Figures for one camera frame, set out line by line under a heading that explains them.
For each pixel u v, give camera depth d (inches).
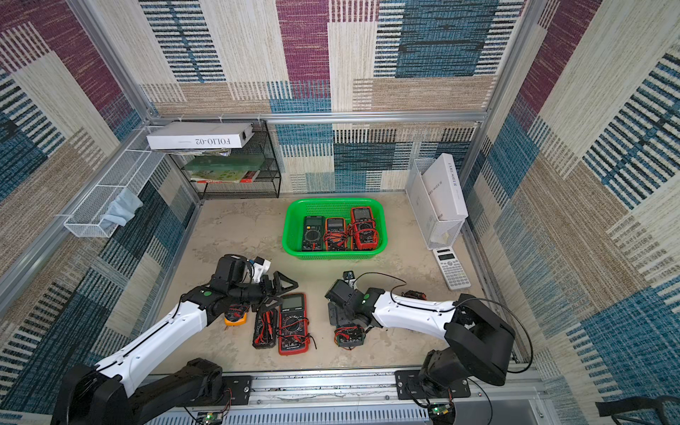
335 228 40.6
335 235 40.0
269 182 40.2
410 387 28.6
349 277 30.6
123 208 26.9
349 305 25.3
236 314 32.0
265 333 31.2
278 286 27.8
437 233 38.1
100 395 15.2
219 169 38.7
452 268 37.9
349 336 31.3
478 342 16.7
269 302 27.6
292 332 31.9
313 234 41.3
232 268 25.2
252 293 27.3
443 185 38.1
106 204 28.7
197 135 31.2
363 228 37.9
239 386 29.4
